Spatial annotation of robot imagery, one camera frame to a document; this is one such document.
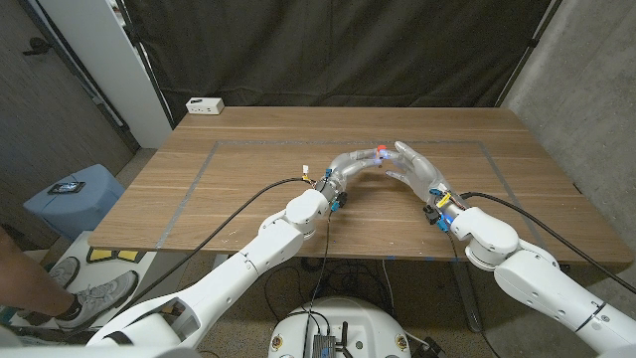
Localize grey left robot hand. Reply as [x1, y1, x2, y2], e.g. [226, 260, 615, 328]
[317, 147, 387, 203]

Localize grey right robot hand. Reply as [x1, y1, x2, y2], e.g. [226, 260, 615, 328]
[377, 140, 468, 218]

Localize black backdrop curtain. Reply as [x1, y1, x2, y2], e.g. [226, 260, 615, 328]
[121, 0, 565, 113]

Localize grey table leg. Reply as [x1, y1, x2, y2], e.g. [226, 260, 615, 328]
[454, 261, 484, 333]

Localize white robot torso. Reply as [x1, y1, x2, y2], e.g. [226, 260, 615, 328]
[267, 296, 412, 358]

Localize white power strip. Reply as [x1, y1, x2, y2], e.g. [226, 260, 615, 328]
[186, 96, 226, 116]

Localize black backdrop stand pole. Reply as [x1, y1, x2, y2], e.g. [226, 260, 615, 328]
[114, 0, 176, 130]
[494, 0, 565, 108]

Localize white pillar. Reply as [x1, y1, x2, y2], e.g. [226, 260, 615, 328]
[37, 0, 173, 149]

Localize grey sneaker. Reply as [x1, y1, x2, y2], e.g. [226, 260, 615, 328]
[47, 256, 80, 292]
[54, 270, 139, 329]

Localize blue stool with phone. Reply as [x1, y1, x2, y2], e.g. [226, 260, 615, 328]
[22, 164, 125, 240]

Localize black phone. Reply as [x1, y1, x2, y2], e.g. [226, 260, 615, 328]
[47, 181, 86, 195]

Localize person's bare leg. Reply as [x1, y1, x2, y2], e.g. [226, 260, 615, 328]
[0, 226, 83, 322]

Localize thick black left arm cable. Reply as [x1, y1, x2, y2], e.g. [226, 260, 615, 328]
[111, 176, 317, 322]

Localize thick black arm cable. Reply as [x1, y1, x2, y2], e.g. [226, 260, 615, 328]
[111, 176, 317, 322]
[460, 191, 636, 295]

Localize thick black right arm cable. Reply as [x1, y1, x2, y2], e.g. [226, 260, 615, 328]
[460, 191, 636, 295]

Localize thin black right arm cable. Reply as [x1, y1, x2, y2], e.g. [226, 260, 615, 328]
[446, 228, 503, 358]

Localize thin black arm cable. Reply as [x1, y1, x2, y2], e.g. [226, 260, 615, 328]
[303, 211, 334, 358]
[446, 228, 503, 358]

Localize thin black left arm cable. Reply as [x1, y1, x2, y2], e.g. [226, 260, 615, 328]
[303, 211, 334, 358]

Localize black floor cables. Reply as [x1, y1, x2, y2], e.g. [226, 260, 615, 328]
[262, 257, 394, 322]

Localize black wall rail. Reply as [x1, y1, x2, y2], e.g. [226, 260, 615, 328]
[18, 0, 141, 153]

